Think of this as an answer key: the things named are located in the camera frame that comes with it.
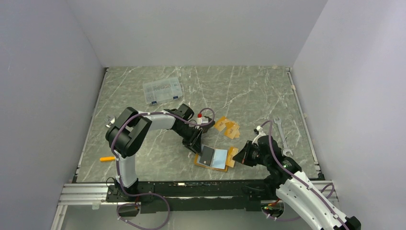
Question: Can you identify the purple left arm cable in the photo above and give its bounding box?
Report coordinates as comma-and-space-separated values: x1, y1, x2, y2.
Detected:
110, 108, 215, 230

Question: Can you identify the silver open-end wrench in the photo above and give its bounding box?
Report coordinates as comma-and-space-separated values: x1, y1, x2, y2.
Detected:
273, 117, 293, 157

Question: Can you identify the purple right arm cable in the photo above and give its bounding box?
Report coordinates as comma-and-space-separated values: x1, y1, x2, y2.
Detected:
255, 120, 350, 230

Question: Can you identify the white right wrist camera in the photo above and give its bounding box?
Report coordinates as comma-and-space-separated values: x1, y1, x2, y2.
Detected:
252, 126, 266, 143

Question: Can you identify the clear plastic organizer box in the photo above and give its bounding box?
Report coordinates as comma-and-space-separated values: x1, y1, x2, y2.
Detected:
143, 77, 183, 105

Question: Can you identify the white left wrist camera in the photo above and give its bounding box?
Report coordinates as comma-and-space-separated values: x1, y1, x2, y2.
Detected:
196, 113, 210, 125

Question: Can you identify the black VIP card top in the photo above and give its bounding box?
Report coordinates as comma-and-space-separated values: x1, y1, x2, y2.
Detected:
199, 146, 214, 166

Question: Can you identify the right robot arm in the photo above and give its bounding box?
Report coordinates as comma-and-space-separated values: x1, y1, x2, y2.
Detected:
233, 135, 361, 230

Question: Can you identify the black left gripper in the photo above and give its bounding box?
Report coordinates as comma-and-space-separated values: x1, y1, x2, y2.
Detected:
174, 124, 203, 156

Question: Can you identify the red-handled adjustable wrench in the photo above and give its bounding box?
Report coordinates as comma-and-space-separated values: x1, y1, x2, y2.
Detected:
105, 115, 115, 128

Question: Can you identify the small orange card sleeve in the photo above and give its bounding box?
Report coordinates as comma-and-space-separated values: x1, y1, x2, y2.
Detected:
224, 121, 240, 139

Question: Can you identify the orange-handled screwdriver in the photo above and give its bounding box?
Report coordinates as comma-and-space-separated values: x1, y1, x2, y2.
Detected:
100, 157, 116, 162

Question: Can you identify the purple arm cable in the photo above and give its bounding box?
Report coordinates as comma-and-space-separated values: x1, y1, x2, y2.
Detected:
110, 108, 215, 230
255, 120, 350, 230

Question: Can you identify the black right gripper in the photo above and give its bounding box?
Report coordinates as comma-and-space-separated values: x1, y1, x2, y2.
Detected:
233, 140, 270, 167

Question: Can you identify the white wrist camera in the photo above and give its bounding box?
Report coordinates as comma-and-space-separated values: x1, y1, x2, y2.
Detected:
252, 126, 266, 143
196, 113, 210, 125

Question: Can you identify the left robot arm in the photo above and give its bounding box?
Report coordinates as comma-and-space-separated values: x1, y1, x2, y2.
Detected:
105, 103, 213, 201

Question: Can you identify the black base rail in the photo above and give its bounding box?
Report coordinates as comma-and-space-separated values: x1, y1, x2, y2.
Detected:
105, 179, 286, 216

